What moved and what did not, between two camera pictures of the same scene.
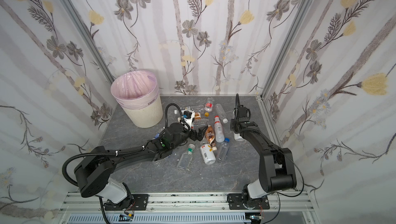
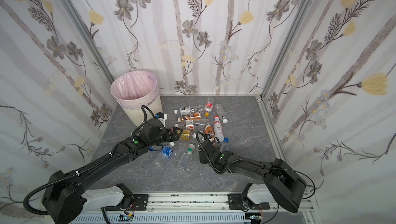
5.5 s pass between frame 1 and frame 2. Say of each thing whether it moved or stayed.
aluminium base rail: stayed
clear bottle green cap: stayed
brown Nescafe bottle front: stayed
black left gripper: moved
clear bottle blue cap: stayed
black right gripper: moved
